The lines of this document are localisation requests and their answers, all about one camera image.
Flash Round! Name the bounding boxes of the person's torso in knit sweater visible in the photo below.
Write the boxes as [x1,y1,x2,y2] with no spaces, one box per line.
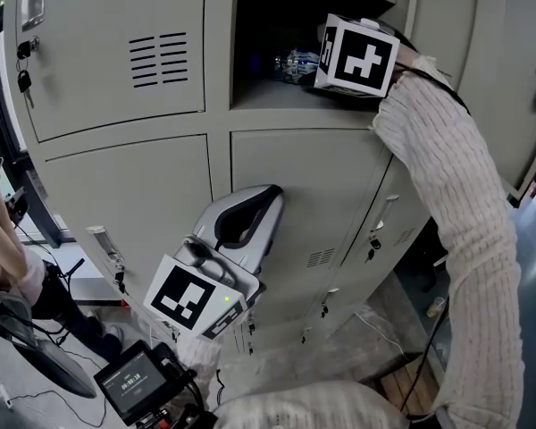
[213,379,413,429]

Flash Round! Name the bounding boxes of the person's right forearm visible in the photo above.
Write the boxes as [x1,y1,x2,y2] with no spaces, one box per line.
[367,46,526,285]

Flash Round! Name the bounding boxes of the grey metal locker cabinet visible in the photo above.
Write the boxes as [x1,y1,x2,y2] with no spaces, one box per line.
[2,0,480,358]

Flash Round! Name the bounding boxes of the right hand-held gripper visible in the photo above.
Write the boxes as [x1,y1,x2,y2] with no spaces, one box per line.
[313,13,401,100]

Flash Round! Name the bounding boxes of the person's left forearm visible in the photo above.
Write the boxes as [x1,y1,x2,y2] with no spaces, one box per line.
[172,333,225,422]

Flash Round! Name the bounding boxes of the dark grey oval panel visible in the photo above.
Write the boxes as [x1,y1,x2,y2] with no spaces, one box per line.
[10,323,99,400]

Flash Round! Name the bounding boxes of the locker door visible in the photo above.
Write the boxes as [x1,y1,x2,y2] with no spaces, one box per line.
[409,0,536,197]

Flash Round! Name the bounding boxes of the wooden pallet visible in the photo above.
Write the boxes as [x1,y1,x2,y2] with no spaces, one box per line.
[373,357,442,417]

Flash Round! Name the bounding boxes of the black monitor with timer screen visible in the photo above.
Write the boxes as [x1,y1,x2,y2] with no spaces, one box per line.
[93,339,216,429]

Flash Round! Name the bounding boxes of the black bag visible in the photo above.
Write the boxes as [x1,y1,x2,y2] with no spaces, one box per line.
[394,220,451,295]

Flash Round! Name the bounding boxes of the white floor cable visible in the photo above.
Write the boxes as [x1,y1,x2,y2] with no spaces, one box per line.
[354,309,408,362]

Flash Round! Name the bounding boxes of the black-capped keys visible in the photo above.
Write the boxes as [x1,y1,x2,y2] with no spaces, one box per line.
[364,236,381,264]
[113,268,130,296]
[15,35,41,110]

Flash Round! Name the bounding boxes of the clear plastic water bottle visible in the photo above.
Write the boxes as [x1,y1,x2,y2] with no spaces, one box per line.
[273,47,323,85]

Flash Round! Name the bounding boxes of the black floor cable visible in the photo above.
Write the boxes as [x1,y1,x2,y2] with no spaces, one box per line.
[0,383,109,427]

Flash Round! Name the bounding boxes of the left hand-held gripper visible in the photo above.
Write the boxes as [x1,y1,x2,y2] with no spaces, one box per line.
[142,183,287,341]

